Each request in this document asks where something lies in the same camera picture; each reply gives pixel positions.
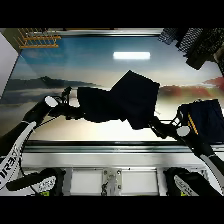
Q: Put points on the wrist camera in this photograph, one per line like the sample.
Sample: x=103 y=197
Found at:
x=178 y=116
x=66 y=92

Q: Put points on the navy garment with yellow stripe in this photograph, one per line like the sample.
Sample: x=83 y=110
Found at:
x=208 y=118

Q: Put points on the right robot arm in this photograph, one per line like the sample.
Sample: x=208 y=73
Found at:
x=203 y=150

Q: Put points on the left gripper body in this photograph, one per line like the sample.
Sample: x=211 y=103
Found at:
x=71 y=112

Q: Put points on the black garment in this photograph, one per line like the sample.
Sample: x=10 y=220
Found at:
x=130 y=98

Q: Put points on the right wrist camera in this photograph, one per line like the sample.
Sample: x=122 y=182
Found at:
x=178 y=116

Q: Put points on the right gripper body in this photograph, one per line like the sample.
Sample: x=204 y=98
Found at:
x=159 y=128

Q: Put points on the brown clothes hanger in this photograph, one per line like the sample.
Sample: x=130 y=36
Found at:
x=40 y=37
x=35 y=46

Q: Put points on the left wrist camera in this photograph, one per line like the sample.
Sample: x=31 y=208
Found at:
x=66 y=92

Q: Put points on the silver frame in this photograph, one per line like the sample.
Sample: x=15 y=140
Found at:
x=100 y=156

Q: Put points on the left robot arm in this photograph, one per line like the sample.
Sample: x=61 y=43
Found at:
x=13 y=140

